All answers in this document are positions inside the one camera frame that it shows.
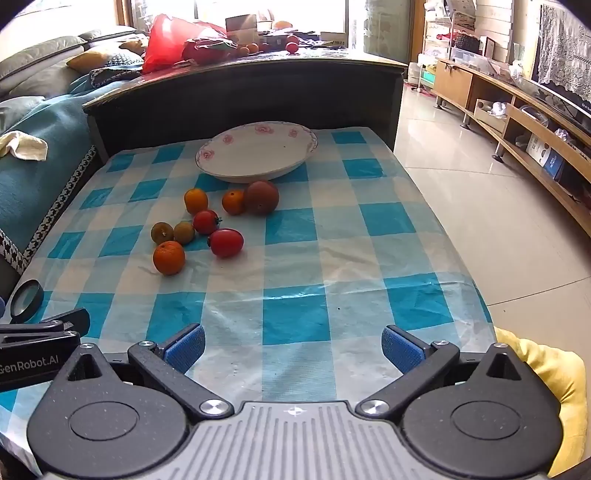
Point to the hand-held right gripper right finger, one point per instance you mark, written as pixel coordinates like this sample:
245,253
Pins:
402,353

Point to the dark red-brown tomato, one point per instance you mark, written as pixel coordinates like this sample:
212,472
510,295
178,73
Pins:
261,197

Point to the red plastic bag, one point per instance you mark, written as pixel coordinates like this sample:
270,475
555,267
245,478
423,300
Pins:
166,41

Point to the white lace cover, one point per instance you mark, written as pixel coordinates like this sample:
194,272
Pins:
565,46

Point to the small orange mandarin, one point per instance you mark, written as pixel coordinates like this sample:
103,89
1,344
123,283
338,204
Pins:
233,201

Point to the pale yellow cloth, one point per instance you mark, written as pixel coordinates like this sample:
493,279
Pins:
23,144

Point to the red and green bag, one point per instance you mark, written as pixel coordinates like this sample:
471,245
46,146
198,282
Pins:
207,48

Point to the round red cherry tomato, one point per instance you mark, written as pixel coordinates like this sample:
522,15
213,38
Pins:
205,222

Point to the white storage rack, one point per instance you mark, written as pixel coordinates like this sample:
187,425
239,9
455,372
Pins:
436,44

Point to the mustard cushion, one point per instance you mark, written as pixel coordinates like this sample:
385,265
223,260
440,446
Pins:
90,58

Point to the wooden television stand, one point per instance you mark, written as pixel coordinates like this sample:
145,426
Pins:
517,115

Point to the white plate with pink flowers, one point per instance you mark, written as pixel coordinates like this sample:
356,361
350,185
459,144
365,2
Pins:
257,151

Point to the blue and white box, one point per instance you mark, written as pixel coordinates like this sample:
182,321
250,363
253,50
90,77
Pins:
547,157

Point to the dark woven basket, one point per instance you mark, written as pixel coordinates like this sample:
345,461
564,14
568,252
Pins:
466,42

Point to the yellow cushion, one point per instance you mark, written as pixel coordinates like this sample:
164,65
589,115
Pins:
545,392

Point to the small red tomato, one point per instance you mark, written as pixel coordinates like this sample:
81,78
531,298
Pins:
292,46

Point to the cardboard box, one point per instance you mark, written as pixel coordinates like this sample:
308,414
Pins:
241,28

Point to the oval red tomato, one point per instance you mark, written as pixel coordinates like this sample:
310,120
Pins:
226,242

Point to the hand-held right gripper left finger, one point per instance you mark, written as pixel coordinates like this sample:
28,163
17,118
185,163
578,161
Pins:
184,353

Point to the black television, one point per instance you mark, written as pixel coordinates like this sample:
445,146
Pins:
570,104

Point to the blue white checked tablecloth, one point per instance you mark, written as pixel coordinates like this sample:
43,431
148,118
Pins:
295,267

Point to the small orange fruit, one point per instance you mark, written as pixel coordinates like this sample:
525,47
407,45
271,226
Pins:
253,47

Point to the grey sofa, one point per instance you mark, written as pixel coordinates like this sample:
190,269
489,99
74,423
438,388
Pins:
32,60

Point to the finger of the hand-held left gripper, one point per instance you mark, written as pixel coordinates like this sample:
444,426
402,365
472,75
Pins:
41,340
69,321

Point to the dark patterned cushion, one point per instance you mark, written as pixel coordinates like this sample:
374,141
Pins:
115,64

